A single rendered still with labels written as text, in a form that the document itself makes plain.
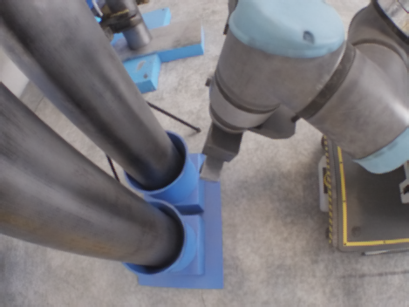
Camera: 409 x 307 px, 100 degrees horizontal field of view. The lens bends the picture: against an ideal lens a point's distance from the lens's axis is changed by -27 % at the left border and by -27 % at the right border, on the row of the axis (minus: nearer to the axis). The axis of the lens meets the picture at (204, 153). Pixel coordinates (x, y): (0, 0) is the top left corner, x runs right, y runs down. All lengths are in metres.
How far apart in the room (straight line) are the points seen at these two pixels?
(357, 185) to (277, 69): 0.82
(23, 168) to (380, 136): 0.40
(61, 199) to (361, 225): 0.90
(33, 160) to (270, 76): 0.31
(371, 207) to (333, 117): 0.78
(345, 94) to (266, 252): 1.02
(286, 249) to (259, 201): 0.28
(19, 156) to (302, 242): 1.12
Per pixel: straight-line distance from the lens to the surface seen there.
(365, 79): 0.21
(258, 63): 0.19
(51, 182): 0.37
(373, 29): 0.31
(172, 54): 1.98
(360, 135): 0.22
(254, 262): 1.16
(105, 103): 0.58
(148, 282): 1.27
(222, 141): 0.33
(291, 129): 0.34
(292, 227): 1.19
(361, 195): 0.96
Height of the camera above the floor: 1.16
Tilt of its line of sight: 59 degrees down
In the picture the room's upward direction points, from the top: 25 degrees counter-clockwise
